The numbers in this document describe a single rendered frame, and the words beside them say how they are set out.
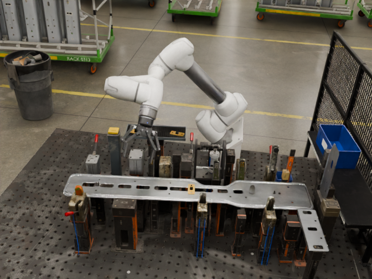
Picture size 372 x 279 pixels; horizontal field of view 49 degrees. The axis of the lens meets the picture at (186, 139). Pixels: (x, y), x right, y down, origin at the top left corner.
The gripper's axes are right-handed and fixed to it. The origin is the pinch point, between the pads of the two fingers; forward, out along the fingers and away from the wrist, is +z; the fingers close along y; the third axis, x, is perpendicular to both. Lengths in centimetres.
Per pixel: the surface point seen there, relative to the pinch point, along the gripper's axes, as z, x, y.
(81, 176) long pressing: 14, -47, 18
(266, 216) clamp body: 14, 14, -69
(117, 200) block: 22.3, -20.4, 0.2
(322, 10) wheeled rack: -423, -437, -401
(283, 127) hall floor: -101, -212, -215
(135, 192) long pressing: 16.1, -26.3, -10.0
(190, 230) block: 31, -34, -50
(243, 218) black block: 18, 5, -61
